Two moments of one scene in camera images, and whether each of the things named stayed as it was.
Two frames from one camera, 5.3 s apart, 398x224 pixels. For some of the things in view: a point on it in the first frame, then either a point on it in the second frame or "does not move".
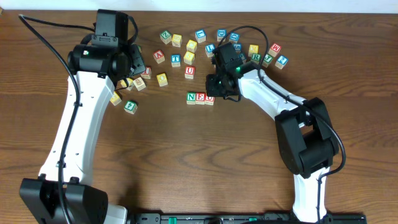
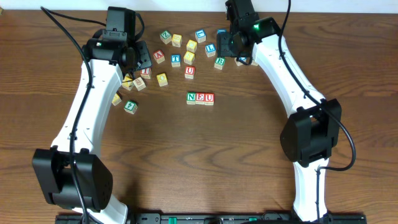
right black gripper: x=213 y=88 -> x=224 y=44
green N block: x=191 y=98 does not move
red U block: x=209 y=100 does not move
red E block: x=199 y=98 does not move
